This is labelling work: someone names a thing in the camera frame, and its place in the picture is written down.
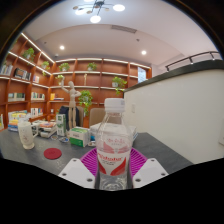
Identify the branched ceiling chandelier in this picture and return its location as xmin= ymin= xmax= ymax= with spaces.
xmin=72 ymin=0 xmax=127 ymax=24

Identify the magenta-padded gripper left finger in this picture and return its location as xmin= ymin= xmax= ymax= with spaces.
xmin=57 ymin=148 xmax=101 ymax=190

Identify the white partition with dark top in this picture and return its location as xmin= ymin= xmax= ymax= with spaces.
xmin=123 ymin=59 xmax=224 ymax=164

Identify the cream printed mug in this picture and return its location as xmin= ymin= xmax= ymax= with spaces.
xmin=17 ymin=119 xmax=36 ymax=150

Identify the flat round red coaster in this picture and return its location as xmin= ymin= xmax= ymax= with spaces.
xmin=43 ymin=147 xmax=63 ymax=160

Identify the flat green white box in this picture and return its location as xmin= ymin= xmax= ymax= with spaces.
xmin=68 ymin=127 xmax=91 ymax=148

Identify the tall green white box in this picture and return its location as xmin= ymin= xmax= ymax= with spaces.
xmin=55 ymin=113 xmax=68 ymax=137

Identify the tan chair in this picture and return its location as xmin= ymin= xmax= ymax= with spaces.
xmin=88 ymin=107 xmax=108 ymax=128

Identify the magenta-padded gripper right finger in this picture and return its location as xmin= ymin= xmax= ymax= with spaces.
xmin=128 ymin=148 xmax=170 ymax=190

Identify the ceiling air vent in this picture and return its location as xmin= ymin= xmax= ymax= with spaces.
xmin=110 ymin=24 xmax=138 ymax=34

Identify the dark office chair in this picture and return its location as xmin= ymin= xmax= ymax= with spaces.
xmin=58 ymin=105 xmax=84 ymax=129

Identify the stack of dark magazines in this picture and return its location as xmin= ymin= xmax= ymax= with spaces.
xmin=31 ymin=119 xmax=58 ymax=139

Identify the clear plastic water bottle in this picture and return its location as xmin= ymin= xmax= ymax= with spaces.
xmin=94 ymin=97 xmax=134 ymax=191

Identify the orange wooden shelf unit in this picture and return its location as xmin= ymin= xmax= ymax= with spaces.
xmin=0 ymin=31 xmax=153 ymax=132

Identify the stack of colourful books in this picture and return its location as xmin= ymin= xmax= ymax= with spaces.
xmin=7 ymin=110 xmax=29 ymax=133

